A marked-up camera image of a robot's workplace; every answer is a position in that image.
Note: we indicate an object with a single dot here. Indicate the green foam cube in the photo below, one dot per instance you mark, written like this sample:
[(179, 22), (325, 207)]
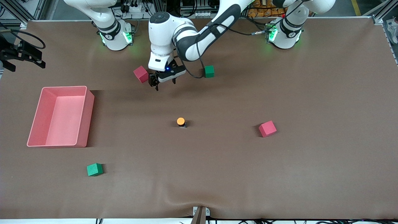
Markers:
[(209, 71), (94, 169)]

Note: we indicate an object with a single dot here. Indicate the pink plastic bin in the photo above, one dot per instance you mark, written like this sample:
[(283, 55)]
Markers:
[(59, 118)]

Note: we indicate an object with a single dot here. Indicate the aluminium frame corner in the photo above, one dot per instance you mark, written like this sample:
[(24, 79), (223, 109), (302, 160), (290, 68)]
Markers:
[(12, 9), (381, 15)]

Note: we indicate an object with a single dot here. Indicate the grey table edge clamp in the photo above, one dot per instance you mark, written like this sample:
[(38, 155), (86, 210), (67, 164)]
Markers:
[(200, 213)]

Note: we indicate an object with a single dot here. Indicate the aluminium frame post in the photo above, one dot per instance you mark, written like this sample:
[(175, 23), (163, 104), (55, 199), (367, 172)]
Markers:
[(244, 12), (160, 7)]

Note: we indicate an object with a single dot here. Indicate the orange push button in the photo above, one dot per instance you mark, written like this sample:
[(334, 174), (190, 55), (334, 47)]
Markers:
[(181, 121)]

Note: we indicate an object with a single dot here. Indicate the white connector rail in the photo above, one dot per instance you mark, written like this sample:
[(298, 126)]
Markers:
[(202, 14)]

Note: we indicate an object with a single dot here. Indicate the pink foam cube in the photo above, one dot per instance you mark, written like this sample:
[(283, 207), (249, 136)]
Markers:
[(141, 74), (267, 128)]

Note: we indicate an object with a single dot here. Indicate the white sneaker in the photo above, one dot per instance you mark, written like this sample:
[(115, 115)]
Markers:
[(392, 29)]

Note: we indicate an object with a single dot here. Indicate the bag of orange items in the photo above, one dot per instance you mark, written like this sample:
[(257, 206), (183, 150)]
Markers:
[(264, 11)]

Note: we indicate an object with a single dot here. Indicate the white power strip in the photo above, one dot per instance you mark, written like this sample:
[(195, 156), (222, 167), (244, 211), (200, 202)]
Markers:
[(135, 8)]

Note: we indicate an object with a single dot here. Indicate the brown table mat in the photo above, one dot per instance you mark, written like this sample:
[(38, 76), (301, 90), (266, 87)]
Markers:
[(217, 171)]

